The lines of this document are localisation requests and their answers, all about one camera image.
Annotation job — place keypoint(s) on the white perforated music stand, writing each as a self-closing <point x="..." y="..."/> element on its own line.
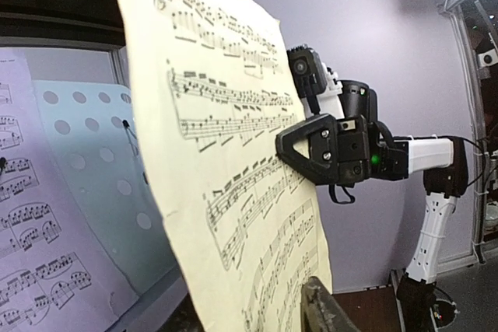
<point x="91" y="131"/>

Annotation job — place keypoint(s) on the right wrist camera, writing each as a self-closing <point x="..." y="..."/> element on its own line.
<point x="313" y="78"/>

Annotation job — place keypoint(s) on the yellow sheet music page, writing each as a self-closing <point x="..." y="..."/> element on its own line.
<point x="211" y="89"/>

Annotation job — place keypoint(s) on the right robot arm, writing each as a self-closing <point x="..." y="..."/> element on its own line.
<point x="445" y="179"/>

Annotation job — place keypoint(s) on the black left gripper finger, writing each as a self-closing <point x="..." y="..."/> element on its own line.
<point x="320" y="312"/>

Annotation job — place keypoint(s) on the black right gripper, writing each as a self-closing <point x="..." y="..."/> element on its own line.
<point x="326" y="150"/>

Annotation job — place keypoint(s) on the purple sheet music page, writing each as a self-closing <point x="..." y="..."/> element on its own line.
<point x="55" y="276"/>

